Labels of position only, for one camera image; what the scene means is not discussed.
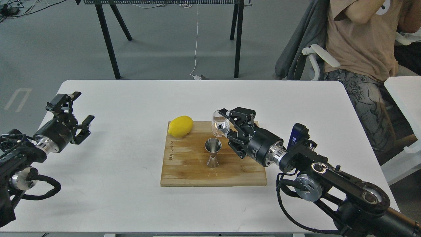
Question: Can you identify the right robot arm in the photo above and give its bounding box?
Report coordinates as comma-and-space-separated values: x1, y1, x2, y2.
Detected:
217, 107, 420, 237

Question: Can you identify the black metal table frame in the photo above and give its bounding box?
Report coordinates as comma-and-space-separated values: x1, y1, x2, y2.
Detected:
75, 0, 252, 80

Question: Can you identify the steel jigger measuring cup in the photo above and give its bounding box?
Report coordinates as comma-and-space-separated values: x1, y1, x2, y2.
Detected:
205, 138, 222, 168

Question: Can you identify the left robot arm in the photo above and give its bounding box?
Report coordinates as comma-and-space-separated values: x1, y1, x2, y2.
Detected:
0, 92, 94, 226

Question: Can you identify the white side table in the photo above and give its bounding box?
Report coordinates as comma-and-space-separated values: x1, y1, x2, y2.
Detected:
381, 76, 421, 185

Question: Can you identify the white hanging cable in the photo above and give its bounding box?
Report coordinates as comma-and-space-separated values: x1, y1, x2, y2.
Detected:
189, 5, 202, 80

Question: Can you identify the yellow lemon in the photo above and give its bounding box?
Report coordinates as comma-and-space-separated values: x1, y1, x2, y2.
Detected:
168, 116, 193, 138

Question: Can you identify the seated person in tan shirt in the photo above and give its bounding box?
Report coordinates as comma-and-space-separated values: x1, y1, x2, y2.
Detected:
324, 0, 420, 153

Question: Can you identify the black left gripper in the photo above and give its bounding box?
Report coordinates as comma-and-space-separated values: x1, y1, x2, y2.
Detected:
34, 92, 95, 154

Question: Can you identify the wooden cutting board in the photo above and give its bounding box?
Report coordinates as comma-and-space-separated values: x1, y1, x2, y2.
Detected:
160, 121, 267, 187

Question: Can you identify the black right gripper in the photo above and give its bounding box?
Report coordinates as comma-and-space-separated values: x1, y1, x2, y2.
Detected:
218, 107, 285, 167

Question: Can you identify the white office chair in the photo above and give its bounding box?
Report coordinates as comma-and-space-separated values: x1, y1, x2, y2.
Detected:
275, 0, 341, 81

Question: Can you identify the floor cables bundle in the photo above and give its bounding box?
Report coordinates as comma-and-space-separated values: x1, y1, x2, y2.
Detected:
0, 0, 68, 23

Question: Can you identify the clear glass cup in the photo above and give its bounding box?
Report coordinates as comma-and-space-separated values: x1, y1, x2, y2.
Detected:
211, 110, 230, 137

